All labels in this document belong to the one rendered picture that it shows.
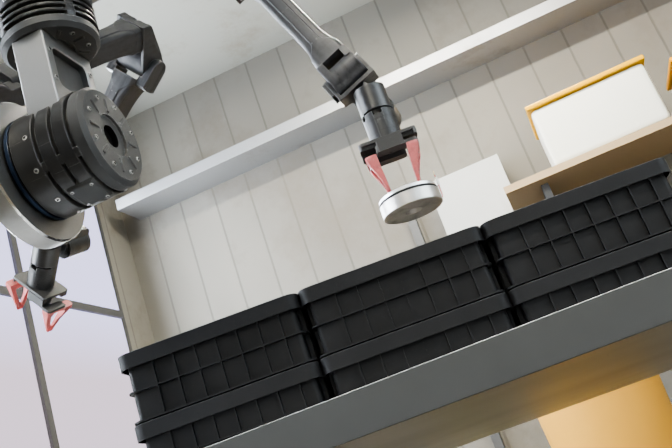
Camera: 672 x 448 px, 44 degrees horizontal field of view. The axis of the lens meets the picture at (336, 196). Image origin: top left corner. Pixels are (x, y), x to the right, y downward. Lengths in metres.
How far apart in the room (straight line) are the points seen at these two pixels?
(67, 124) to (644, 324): 0.70
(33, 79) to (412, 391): 0.66
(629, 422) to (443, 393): 2.31
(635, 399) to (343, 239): 1.80
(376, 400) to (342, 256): 3.50
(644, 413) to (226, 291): 2.27
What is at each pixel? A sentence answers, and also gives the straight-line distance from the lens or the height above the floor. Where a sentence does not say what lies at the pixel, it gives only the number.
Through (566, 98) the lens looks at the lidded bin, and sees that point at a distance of 3.59.
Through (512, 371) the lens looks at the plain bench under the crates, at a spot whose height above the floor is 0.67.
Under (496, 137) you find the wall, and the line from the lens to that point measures 4.21.
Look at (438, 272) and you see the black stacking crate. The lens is 1.28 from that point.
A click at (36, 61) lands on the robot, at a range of 1.15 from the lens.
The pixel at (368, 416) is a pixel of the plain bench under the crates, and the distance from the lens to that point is 0.75.
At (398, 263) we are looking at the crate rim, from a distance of 1.27.
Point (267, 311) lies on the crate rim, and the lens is 1.29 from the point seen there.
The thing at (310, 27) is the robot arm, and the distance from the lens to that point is 1.56.
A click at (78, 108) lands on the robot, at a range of 1.07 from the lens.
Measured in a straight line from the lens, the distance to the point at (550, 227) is 1.30.
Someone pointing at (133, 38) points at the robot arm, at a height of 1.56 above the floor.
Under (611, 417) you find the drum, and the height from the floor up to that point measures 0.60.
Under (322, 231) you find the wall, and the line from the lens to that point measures 4.29.
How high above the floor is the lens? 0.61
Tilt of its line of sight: 20 degrees up
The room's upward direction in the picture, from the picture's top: 20 degrees counter-clockwise
